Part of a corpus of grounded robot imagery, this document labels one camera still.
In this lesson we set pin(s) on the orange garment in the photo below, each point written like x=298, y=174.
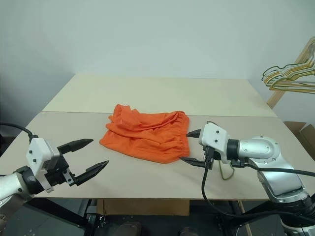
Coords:
x=147, y=137

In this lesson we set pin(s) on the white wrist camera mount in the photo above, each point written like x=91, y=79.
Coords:
x=39, y=152
x=214, y=137

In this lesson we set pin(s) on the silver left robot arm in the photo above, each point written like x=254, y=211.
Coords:
x=8, y=186

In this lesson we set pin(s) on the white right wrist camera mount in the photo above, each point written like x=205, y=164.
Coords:
x=214, y=137

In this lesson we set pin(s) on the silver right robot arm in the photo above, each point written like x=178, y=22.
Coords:
x=261, y=147

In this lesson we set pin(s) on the light wooden slat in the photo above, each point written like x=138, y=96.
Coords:
x=244, y=216

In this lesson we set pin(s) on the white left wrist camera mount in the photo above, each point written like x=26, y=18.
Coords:
x=39, y=152

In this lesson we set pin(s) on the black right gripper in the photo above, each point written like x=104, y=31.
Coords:
x=216, y=155

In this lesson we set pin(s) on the black table frame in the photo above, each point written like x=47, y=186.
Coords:
x=73, y=214

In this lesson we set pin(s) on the brown cardboard box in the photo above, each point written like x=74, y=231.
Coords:
x=295, y=127

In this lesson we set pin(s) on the brown panel under table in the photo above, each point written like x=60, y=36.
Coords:
x=147, y=207

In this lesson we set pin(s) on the dark rounded shape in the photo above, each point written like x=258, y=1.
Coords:
x=128, y=228

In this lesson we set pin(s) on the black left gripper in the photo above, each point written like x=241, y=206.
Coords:
x=55, y=175

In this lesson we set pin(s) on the wooden clothes rack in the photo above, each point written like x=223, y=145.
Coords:
x=278, y=94

